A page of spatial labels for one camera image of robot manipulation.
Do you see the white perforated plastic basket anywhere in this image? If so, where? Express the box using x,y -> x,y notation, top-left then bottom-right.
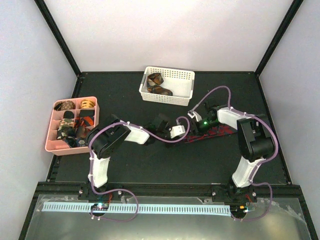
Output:
139,66 -> 195,107

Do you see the orange patterned rolled tie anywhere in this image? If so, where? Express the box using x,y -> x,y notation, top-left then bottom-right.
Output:
80,99 -> 96,109

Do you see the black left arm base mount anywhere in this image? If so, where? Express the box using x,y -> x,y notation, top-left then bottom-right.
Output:
77,183 -> 124,203

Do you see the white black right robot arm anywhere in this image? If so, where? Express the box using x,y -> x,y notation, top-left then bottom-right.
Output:
188,105 -> 279,202

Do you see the light blue slotted cable duct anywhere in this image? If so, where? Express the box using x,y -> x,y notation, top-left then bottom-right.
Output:
41,202 -> 231,217

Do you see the dark geometric rolled tie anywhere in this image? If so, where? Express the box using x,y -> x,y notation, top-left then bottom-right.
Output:
63,137 -> 88,148

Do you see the red navy striped tie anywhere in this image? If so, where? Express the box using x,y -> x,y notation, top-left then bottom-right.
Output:
183,125 -> 237,144

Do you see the pink divided organizer tray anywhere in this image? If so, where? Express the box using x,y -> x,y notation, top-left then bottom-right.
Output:
44,96 -> 100,156

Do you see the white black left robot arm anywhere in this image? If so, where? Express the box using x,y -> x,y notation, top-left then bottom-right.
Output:
86,114 -> 191,200

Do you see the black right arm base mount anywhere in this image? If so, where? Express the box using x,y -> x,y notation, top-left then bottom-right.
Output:
211,183 -> 257,203

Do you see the camouflage rolled tie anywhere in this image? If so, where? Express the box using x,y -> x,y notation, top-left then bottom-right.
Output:
57,118 -> 75,133

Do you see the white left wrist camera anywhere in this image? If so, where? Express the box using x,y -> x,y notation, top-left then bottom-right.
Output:
169,125 -> 186,139

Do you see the brown patterned tie in basket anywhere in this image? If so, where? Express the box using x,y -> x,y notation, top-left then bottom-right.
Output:
146,72 -> 173,96

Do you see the orange navy striped tie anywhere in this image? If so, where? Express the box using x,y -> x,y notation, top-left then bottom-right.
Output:
74,116 -> 95,128

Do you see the brown monogram rolled tie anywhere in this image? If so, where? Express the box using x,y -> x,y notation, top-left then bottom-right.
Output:
53,100 -> 76,111

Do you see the black rolled tie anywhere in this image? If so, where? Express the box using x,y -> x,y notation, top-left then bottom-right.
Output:
63,110 -> 75,119

